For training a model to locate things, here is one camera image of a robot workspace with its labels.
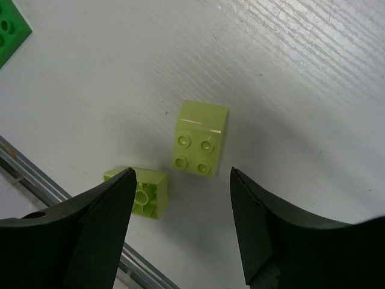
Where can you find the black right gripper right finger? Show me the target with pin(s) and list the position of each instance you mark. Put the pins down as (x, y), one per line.
(285, 246)

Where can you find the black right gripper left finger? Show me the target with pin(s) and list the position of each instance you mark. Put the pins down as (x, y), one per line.
(74, 244)

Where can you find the lime green 2x2 lego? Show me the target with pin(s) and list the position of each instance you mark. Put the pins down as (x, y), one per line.
(151, 197)

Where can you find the pale green 2x2 lego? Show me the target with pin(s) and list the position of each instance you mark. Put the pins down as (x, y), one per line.
(199, 137)

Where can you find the green flat 2x4 lego plate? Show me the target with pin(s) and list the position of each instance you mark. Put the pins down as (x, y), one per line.
(14, 30)

